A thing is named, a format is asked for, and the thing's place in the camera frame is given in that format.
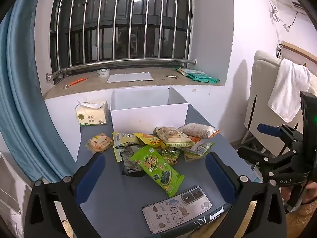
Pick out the white towel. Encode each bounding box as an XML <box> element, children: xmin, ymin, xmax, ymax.
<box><xmin>267</xmin><ymin>58</ymin><xmax>311</xmax><ymax>123</ymax></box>

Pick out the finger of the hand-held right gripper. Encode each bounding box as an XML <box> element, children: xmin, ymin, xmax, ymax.
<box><xmin>257</xmin><ymin>123</ymin><xmax>305</xmax><ymax>154</ymax></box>
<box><xmin>237</xmin><ymin>145</ymin><xmax>298</xmax><ymax>176</ymax></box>

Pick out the white coiled cable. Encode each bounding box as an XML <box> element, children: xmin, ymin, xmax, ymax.
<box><xmin>270</xmin><ymin>4</ymin><xmax>281</xmax><ymax>23</ymax></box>

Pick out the cream folding chair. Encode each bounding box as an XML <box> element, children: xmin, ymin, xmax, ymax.
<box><xmin>244</xmin><ymin>50</ymin><xmax>317</xmax><ymax>154</ymax></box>

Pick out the orange beaded tool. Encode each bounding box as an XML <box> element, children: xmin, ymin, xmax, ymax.
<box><xmin>65</xmin><ymin>78</ymin><xmax>88</xmax><ymax>89</ymax></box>

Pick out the tissue pack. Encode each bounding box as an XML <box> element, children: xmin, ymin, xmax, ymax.
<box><xmin>75</xmin><ymin>100</ymin><xmax>109</xmax><ymax>126</ymax></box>

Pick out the tan clear snack packet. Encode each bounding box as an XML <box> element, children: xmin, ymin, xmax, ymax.
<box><xmin>178</xmin><ymin>123</ymin><xmax>220</xmax><ymax>139</ymax></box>

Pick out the metal window grille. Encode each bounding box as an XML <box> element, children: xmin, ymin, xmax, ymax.
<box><xmin>46</xmin><ymin>0</ymin><xmax>201</xmax><ymax>82</ymax></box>

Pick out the person's right hand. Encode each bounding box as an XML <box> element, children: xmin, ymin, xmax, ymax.
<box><xmin>281</xmin><ymin>181</ymin><xmax>317</xmax><ymax>204</ymax></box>

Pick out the green pea snack packet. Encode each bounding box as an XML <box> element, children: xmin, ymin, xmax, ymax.
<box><xmin>161</xmin><ymin>147</ymin><xmax>181</xmax><ymax>166</ymax></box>

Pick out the dark seaweed packet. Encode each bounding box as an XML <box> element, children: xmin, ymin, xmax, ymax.
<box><xmin>120</xmin><ymin>146</ymin><xmax>146</xmax><ymax>178</ymax></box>

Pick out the clear bun packet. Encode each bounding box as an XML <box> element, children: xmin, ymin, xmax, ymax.
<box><xmin>183</xmin><ymin>140</ymin><xmax>215</xmax><ymax>163</ymax></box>

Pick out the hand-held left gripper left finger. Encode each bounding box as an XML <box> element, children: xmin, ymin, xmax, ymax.
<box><xmin>24</xmin><ymin>152</ymin><xmax>107</xmax><ymax>238</ymax></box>

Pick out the beige green cracker bag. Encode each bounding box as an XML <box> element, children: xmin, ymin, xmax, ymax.
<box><xmin>152</xmin><ymin>126</ymin><xmax>195</xmax><ymax>147</ymax></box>

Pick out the round rice cracker packet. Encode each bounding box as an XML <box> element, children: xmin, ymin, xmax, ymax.
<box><xmin>85</xmin><ymin>132</ymin><xmax>114</xmax><ymax>153</ymax></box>

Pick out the grey flat sheet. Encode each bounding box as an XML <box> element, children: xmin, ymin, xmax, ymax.
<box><xmin>106</xmin><ymin>72</ymin><xmax>154</xmax><ymax>83</ymax></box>

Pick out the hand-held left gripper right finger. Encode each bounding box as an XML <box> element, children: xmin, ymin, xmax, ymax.
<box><xmin>205</xmin><ymin>151</ymin><xmax>288</xmax><ymax>238</ymax></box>

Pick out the pale green packet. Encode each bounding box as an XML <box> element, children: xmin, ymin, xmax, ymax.
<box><xmin>176</xmin><ymin>67</ymin><xmax>206</xmax><ymax>77</ymax></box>

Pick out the air conditioner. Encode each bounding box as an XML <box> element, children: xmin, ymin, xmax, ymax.
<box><xmin>292</xmin><ymin>2</ymin><xmax>306</xmax><ymax>13</ymax></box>

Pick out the smartphone with cartoon case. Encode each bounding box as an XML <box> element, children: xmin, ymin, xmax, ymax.
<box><xmin>142</xmin><ymin>186</ymin><xmax>213</xmax><ymax>235</ymax></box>

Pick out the wooden frame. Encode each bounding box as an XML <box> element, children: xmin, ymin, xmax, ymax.
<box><xmin>282</xmin><ymin>41</ymin><xmax>317</xmax><ymax>63</ymax></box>

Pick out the bright green seaweed snack packet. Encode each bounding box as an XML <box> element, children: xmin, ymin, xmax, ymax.
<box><xmin>130</xmin><ymin>144</ymin><xmax>185</xmax><ymax>197</ymax></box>

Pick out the white cardboard box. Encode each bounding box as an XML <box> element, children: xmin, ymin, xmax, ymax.
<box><xmin>110</xmin><ymin>86</ymin><xmax>189</xmax><ymax>133</ymax></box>

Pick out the dark window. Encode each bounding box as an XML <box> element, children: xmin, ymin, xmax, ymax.
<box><xmin>51</xmin><ymin>0</ymin><xmax>194</xmax><ymax>71</ymax></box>

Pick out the yellow orange snack packet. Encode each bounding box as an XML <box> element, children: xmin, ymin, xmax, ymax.
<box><xmin>134</xmin><ymin>132</ymin><xmax>169</xmax><ymax>149</ymax></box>

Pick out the blue curtain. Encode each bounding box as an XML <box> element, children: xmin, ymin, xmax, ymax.
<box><xmin>0</xmin><ymin>0</ymin><xmax>77</xmax><ymax>182</ymax></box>

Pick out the black cable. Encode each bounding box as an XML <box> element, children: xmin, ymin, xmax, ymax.
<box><xmin>284</xmin><ymin>178</ymin><xmax>317</xmax><ymax>214</ymax></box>

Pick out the yellow-green snack packet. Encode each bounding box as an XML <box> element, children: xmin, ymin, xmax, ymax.
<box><xmin>113</xmin><ymin>131</ymin><xmax>141</xmax><ymax>163</ymax></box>

